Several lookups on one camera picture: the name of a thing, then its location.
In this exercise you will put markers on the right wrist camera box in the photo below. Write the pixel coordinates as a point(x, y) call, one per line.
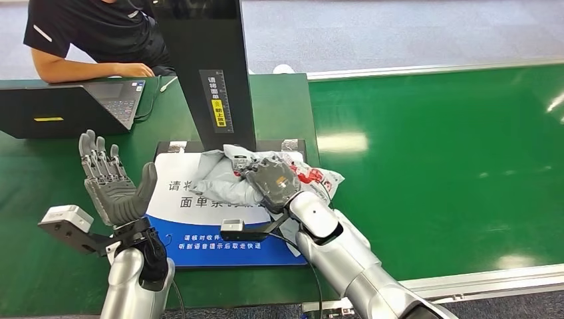
point(238, 231)

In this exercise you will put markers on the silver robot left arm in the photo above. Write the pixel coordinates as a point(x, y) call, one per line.
point(123, 286)

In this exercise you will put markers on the small white round object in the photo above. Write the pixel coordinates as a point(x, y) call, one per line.
point(283, 69)

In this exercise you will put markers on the aluminium conveyor side rail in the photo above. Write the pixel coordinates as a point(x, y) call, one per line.
point(440, 67)
point(484, 279)

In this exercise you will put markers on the person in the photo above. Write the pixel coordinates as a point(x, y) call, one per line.
point(88, 26)

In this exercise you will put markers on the black inbound scanner machine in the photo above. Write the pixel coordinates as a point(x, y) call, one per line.
point(202, 44)

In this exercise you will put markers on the silver tape piece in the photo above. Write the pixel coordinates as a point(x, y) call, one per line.
point(176, 146)
point(290, 145)

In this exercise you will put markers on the person's right hand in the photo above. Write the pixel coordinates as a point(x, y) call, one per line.
point(136, 70)

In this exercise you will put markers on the person's right forearm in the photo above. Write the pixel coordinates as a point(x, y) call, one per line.
point(75, 70)

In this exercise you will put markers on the grey mailer package red print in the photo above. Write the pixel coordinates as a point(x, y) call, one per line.
point(216, 180)

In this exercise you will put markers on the black and yellow column label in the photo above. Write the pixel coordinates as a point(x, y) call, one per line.
point(216, 88)

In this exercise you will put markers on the black laptop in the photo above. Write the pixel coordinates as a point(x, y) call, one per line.
point(66, 110)

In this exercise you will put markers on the white and blue placement sign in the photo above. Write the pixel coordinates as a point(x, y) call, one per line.
point(198, 246)

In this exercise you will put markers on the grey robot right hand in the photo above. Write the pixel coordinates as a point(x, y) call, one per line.
point(273, 185)

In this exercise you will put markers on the green conveyor belt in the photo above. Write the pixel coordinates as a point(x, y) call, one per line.
point(462, 176)

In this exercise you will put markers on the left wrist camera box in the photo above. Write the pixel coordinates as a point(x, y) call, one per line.
point(66, 220)

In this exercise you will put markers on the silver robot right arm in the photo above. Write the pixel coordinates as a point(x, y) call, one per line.
point(352, 264)

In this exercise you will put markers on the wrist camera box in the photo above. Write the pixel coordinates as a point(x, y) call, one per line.
point(66, 220)
point(238, 231)

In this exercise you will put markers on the yellow laptop sticker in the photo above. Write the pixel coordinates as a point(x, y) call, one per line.
point(48, 119)

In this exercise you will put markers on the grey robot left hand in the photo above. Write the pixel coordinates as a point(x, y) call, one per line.
point(110, 193)

